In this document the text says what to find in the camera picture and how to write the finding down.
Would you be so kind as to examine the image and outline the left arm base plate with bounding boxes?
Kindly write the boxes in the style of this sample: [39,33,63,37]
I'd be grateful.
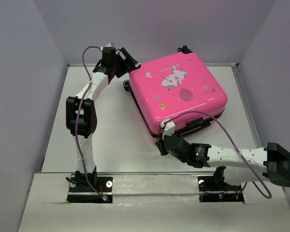
[66,174,113,203]

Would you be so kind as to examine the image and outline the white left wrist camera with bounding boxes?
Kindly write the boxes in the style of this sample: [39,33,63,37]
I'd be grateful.
[100,42,116,52]

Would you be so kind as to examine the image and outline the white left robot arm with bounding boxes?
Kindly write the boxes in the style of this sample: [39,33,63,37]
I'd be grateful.
[65,44,138,195]

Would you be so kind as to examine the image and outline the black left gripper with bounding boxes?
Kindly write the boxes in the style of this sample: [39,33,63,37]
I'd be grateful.
[112,47,138,78]

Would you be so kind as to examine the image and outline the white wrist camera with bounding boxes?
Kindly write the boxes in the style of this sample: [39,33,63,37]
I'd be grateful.
[100,42,116,52]
[160,118,175,138]

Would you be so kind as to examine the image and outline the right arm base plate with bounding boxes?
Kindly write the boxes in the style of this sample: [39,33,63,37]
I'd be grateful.
[198,166,245,203]

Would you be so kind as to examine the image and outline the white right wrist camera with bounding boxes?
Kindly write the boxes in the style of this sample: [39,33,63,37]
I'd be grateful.
[160,118,175,138]

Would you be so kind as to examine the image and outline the pink hard-shell suitcase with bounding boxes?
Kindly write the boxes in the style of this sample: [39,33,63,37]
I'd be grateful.
[123,45,228,140]

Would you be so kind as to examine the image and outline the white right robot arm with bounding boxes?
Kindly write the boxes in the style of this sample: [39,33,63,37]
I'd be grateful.
[155,135,290,189]

